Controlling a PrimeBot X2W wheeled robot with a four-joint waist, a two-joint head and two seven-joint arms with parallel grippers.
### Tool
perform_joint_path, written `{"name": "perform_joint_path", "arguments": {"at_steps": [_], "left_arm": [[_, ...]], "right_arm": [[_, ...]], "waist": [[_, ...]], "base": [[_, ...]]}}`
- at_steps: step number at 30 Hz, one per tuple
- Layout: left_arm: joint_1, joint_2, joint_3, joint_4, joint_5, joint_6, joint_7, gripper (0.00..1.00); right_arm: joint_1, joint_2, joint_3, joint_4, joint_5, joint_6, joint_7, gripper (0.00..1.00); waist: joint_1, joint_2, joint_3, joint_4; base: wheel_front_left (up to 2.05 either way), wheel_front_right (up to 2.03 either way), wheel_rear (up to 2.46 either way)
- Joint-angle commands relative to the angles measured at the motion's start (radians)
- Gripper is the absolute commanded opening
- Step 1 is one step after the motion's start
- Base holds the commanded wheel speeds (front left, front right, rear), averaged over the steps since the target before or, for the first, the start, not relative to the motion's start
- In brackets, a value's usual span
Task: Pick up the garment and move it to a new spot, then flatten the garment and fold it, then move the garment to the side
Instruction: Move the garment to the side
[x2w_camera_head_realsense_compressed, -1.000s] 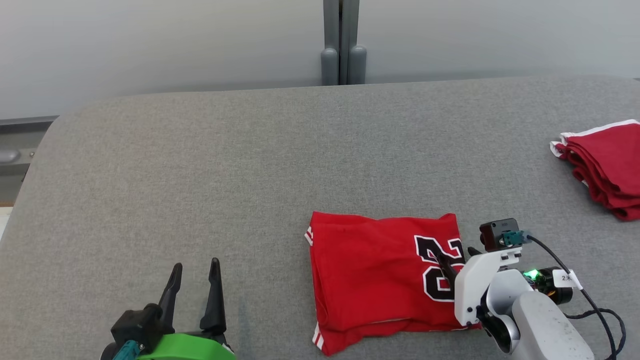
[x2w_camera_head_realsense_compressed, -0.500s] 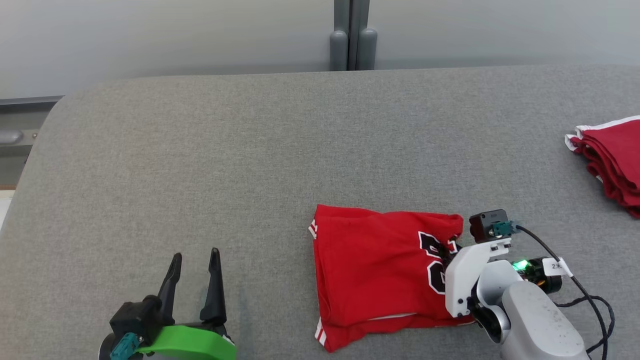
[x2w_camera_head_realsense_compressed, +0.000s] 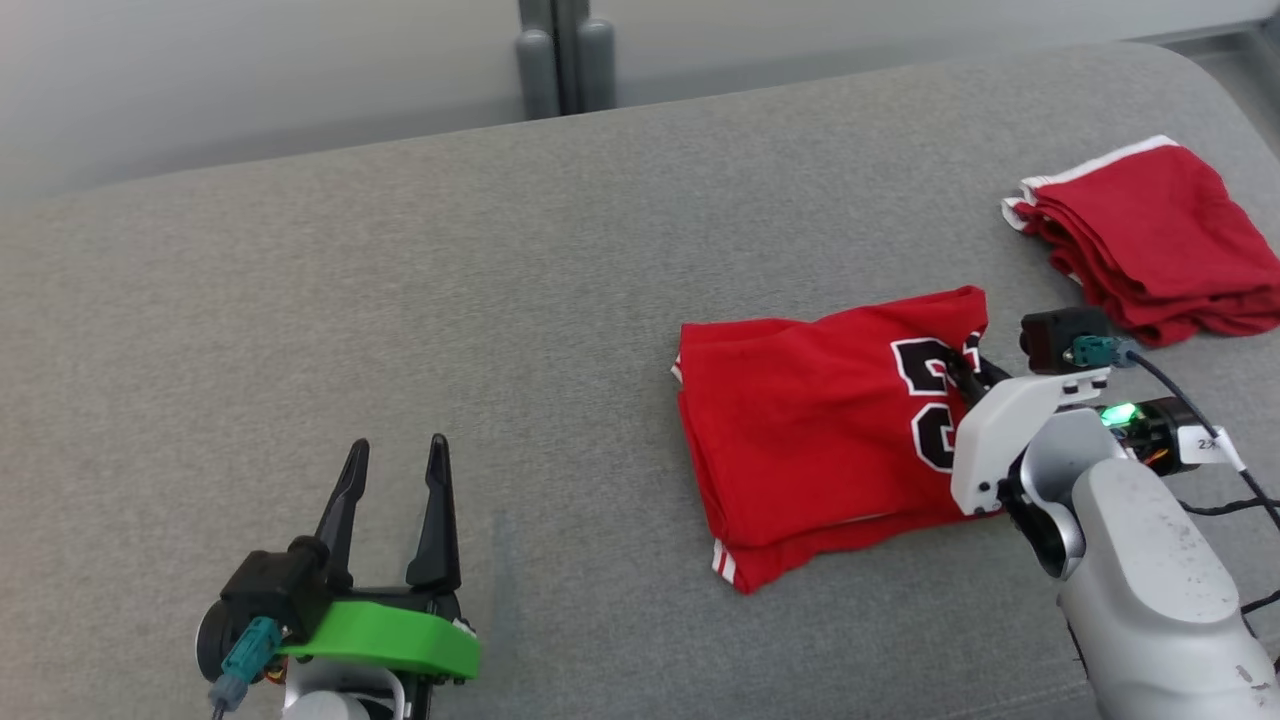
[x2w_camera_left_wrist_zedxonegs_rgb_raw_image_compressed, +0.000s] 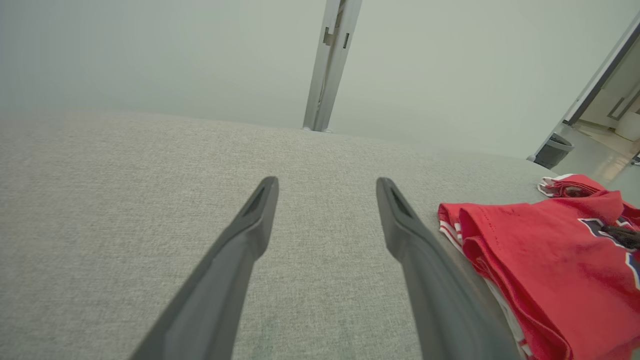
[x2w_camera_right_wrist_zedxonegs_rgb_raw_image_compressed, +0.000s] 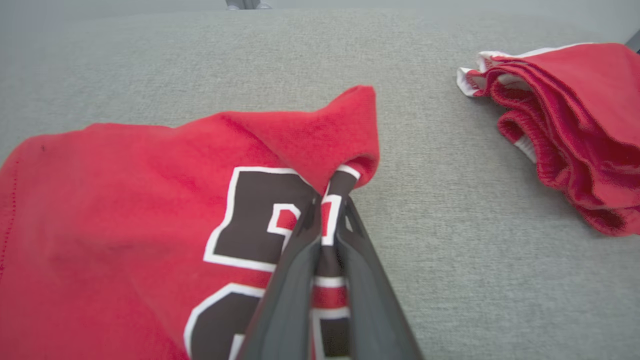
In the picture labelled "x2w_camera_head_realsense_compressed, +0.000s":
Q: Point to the red shorts with white stripe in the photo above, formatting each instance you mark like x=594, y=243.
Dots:
x=1150, y=240

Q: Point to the grey partition post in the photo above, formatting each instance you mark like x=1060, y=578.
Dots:
x=540, y=60

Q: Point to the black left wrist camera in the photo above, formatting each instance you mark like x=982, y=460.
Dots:
x=275, y=585

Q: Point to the red and white jersey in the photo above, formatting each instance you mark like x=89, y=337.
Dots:
x=800, y=430

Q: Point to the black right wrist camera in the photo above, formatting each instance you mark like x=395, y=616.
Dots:
x=1055, y=335

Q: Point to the white partition panel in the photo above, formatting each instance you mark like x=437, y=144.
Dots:
x=900, y=40
x=250, y=80

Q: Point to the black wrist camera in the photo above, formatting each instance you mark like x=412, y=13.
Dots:
x=275, y=585
x=1055, y=335

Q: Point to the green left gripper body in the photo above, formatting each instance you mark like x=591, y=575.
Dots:
x=390, y=640

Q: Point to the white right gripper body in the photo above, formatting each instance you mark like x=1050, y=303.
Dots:
x=990, y=440

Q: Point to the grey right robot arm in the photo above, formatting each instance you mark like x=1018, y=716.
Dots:
x=1150, y=580

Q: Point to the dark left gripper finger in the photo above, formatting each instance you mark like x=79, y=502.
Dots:
x=435, y=530
x=342, y=510

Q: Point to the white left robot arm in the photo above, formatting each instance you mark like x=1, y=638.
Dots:
x=340, y=700

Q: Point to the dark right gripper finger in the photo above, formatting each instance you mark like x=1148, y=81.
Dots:
x=967, y=378
x=992, y=372

